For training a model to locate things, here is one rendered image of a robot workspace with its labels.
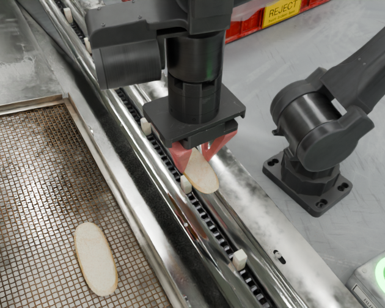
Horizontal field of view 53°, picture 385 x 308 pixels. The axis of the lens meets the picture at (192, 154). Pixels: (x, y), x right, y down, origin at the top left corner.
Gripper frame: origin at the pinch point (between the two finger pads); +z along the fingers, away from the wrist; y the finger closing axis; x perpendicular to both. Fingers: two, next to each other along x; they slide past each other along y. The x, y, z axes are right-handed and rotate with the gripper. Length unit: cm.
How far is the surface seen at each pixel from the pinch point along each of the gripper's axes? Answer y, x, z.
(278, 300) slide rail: -1.5, 18.2, 8.3
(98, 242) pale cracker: 14.8, 3.6, 2.8
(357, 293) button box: -9.6, 22.5, 7.0
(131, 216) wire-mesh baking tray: 9.7, 1.1, 4.4
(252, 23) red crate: -36, -35, 9
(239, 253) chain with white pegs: -0.1, 11.6, 6.3
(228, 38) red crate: -29.1, -34.3, 9.8
